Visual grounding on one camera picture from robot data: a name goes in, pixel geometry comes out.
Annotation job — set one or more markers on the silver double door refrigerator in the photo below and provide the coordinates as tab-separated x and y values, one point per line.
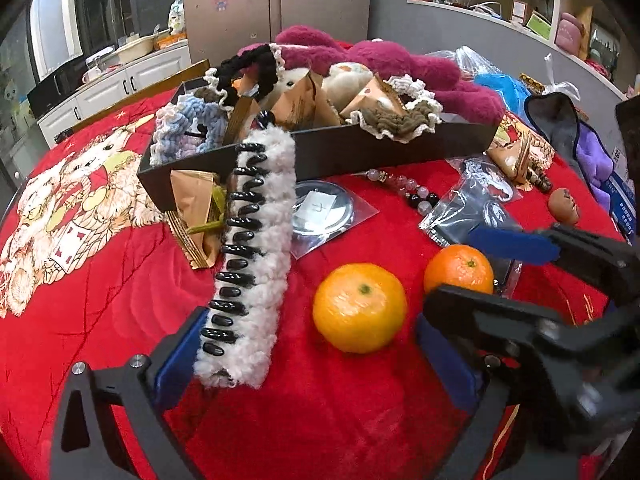
310	5

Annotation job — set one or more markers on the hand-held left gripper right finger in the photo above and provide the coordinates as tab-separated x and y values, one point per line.
442	365

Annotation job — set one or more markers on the grey and purple plush cloth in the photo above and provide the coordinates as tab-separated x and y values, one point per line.
565	135

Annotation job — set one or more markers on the white mug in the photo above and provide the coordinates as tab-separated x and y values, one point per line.
92	75

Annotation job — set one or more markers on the blue and white paper box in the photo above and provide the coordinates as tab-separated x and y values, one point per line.
622	195

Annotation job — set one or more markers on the small framed card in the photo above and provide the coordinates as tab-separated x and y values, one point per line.
518	11

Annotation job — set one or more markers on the orange mandarin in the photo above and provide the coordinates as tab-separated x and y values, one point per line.
457	270
360	307

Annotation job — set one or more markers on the blue plastic bag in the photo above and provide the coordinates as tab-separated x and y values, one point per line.
502	90

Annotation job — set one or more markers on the white kitchen cabinet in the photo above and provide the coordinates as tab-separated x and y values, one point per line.
115	92

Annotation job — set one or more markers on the glass sliding door with stickers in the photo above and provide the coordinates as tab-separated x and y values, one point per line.
15	100

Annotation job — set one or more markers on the round mirror in clear bag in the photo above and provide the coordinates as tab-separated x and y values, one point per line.
320	210

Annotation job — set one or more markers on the green box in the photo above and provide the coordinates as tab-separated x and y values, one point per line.
537	25

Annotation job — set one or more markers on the dark kitchen window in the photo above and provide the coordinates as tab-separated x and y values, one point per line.
125	5

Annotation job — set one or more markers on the cream plush bear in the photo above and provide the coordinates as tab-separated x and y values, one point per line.
345	77

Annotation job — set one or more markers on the clear packet with black item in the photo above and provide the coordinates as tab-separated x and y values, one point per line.
460	205

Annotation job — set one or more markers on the black and white scrunchie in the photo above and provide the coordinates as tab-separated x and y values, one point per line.
260	67

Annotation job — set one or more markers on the pink bottle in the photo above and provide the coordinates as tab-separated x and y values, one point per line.
569	32

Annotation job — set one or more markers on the printed plastic bag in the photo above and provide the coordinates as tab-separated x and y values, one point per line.
177	15

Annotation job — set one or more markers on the white fluffy hair claw clip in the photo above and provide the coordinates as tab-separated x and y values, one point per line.
265	240

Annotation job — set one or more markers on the orange food packet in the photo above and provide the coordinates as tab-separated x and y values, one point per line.
170	41

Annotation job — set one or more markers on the clear plastic bag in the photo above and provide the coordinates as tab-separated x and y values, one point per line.
562	82
465	62

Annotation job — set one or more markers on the black microwave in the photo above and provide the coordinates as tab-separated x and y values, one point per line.
55	90

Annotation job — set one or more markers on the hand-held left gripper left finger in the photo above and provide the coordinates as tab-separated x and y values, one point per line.
177	360

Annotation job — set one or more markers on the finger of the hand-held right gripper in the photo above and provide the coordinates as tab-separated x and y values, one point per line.
480	310
515	245

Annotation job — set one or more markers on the cream plastic basin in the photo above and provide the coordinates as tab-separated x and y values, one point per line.
135	50

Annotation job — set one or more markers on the olive and white scrunchie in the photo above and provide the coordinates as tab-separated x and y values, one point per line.
400	117

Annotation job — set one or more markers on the blue knitted scrunchie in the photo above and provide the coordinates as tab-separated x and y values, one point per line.
172	130

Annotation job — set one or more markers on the brown walnut figure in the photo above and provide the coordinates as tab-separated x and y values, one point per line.
565	205

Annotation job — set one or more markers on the red bear printed blanket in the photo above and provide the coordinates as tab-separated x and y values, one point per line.
325	410

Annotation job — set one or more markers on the black storage box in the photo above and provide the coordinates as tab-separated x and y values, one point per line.
340	155

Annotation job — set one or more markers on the tan snack packet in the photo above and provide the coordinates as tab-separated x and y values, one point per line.
520	150
295	100
195	210
370	97

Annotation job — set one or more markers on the brown fuzzy hair clip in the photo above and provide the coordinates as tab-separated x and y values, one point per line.
205	95

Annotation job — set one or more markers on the pink plush toy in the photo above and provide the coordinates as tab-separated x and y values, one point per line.
440	80

